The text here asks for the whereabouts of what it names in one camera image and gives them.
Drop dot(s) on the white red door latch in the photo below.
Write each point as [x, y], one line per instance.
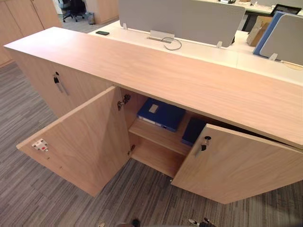
[39, 144]

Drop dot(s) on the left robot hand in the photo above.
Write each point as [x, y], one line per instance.
[102, 224]

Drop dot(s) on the grey desk divider screen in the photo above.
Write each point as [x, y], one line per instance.
[189, 19]

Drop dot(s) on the wood cabinet door with key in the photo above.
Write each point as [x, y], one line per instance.
[236, 165]

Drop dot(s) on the wood cabinet shelf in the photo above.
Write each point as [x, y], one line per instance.
[156, 136]

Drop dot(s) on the black key in lock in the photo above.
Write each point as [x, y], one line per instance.
[56, 79]
[205, 143]

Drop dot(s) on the black framed screen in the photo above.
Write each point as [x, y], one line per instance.
[285, 10]

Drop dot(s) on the wood cabinet door with latch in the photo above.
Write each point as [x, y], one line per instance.
[82, 146]

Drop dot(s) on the blue folder with white label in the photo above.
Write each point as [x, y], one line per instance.
[163, 114]

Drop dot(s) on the closed wood cabinet door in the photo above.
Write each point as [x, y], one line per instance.
[40, 73]

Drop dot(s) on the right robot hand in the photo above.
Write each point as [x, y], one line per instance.
[203, 223]

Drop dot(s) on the brown cardboard box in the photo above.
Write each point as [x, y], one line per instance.
[256, 32]

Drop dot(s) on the black office chair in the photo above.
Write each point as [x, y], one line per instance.
[72, 8]

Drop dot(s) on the metal door hinge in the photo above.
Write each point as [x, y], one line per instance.
[131, 150]
[123, 102]

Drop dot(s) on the white office desk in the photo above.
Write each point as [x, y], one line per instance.
[255, 60]

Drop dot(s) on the black smartphone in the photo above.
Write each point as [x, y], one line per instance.
[102, 33]

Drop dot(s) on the dark mesh waste bin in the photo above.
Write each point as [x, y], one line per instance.
[91, 19]

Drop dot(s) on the low light wood cabinet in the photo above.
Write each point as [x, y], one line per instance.
[165, 78]

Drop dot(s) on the tall light wood cabinet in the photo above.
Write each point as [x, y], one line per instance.
[21, 21]

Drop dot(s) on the light wood storage cabinet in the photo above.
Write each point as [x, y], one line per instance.
[106, 10]

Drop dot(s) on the dark blue folder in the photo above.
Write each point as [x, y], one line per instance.
[193, 131]

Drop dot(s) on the grey divider with blue edge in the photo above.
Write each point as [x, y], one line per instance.
[284, 35]

